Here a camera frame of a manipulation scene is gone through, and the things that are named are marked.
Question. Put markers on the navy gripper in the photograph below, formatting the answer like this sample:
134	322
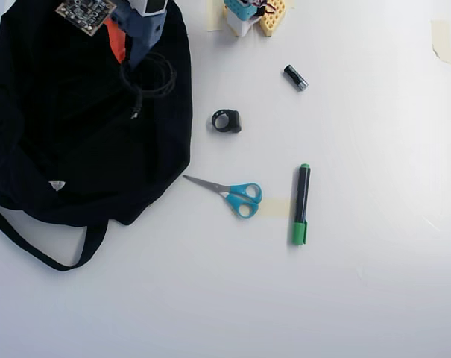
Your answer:
140	50

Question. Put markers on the yellow and white robot base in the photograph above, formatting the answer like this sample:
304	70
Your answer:
243	22

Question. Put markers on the black fabric bag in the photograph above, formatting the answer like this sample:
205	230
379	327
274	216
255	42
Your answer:
61	130

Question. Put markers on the beige masking tape piece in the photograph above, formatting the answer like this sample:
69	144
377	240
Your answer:
277	207
214	18
442	41

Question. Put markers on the black cylindrical battery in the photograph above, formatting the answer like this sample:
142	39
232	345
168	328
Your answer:
295	77

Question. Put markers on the green and black marker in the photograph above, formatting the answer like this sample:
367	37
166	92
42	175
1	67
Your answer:
301	194

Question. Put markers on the camera circuit board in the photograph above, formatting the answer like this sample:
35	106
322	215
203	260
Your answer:
83	15

